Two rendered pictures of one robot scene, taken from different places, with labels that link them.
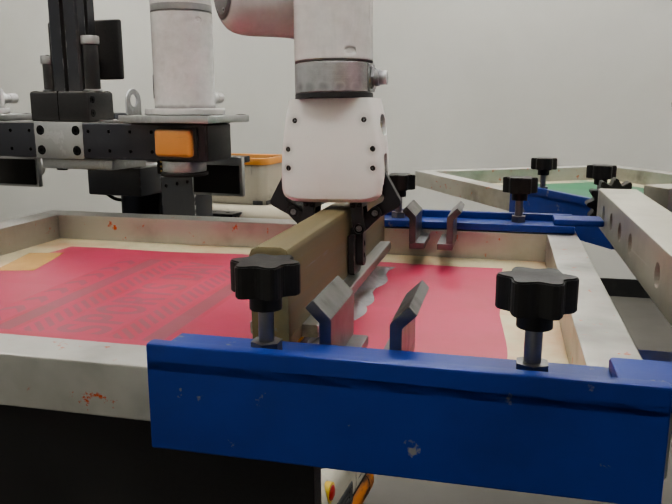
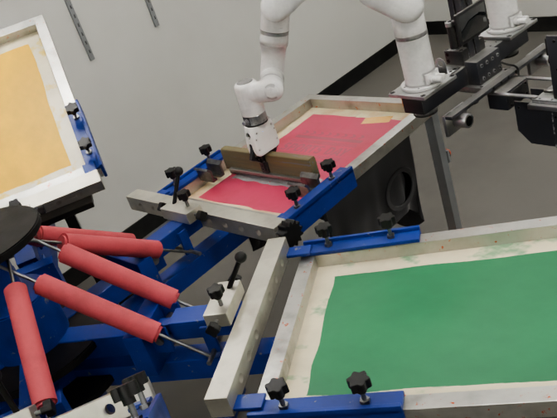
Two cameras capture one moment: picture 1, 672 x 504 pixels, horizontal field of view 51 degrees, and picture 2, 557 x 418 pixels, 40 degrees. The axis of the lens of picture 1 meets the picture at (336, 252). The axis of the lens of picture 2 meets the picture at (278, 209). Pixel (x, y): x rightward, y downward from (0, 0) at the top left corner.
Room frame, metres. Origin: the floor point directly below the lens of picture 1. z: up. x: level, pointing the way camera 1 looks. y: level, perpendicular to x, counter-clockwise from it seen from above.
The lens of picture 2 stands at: (2.05, -1.78, 1.99)
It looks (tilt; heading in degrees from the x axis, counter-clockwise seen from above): 27 degrees down; 128
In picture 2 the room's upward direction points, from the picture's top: 19 degrees counter-clockwise
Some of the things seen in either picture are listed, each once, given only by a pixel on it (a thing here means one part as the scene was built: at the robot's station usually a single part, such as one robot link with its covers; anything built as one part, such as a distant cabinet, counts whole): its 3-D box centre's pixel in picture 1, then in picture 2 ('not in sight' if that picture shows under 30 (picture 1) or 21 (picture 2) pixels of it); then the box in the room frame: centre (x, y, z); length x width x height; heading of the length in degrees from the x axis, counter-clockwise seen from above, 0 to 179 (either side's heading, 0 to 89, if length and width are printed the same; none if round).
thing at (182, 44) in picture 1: (188, 65); (420, 60); (1.17, 0.24, 1.21); 0.16 x 0.13 x 0.15; 161
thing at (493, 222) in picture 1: (456, 238); (317, 201); (0.94, -0.16, 0.97); 0.30 x 0.05 x 0.07; 77
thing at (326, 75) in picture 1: (341, 78); (253, 117); (0.69, -0.01, 1.18); 0.09 x 0.07 x 0.03; 76
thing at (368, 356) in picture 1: (392, 403); (196, 179); (0.40, -0.03, 0.97); 0.30 x 0.05 x 0.07; 77
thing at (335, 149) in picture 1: (334, 143); (259, 133); (0.69, 0.00, 1.12); 0.10 x 0.08 x 0.11; 76
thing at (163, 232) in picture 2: not in sight; (172, 234); (0.60, -0.41, 1.02); 0.17 x 0.06 x 0.05; 77
